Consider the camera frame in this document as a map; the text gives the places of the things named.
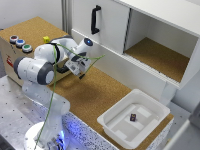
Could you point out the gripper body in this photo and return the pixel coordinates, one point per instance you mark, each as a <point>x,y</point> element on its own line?
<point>76,64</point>

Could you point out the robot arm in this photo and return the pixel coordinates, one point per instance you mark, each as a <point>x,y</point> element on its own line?
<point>33,70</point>

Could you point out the wooden drawer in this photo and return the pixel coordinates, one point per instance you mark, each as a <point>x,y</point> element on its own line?
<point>63,76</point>

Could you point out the yellow block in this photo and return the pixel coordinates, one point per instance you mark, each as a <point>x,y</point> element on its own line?
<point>46,39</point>

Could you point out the green button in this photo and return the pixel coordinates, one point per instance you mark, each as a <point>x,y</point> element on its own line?
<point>26,47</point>

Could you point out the white sliding door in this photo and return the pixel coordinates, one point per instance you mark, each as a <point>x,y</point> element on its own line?
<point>111,23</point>

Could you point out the blue button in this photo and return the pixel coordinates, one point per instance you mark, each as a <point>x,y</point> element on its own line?
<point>20,42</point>

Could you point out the red button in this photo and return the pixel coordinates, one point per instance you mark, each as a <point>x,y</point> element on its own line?
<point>14,38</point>

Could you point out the purple block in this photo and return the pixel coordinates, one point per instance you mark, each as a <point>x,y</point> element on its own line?
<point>133,117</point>

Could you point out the white cabinet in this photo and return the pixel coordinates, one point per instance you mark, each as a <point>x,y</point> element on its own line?
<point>156,18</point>

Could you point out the white plastic box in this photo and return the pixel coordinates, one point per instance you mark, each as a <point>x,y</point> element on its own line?
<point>146,126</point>

